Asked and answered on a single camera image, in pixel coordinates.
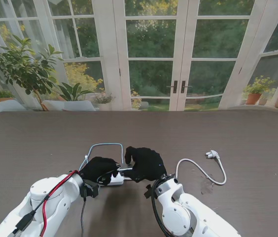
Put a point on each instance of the white power strip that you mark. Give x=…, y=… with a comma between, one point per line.
x=116, y=180

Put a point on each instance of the printed garden window backdrop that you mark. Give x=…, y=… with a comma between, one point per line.
x=153, y=49

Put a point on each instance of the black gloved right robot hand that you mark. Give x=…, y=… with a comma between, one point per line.
x=149, y=165

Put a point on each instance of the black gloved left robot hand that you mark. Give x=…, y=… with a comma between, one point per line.
x=97, y=170

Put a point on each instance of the grey USB wall charger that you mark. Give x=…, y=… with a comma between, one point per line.
x=126, y=169

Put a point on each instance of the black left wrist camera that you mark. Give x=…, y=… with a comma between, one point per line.
x=91, y=188

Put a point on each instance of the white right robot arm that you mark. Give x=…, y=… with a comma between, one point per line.
x=178, y=212

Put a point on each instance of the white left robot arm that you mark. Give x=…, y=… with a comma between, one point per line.
x=47, y=195

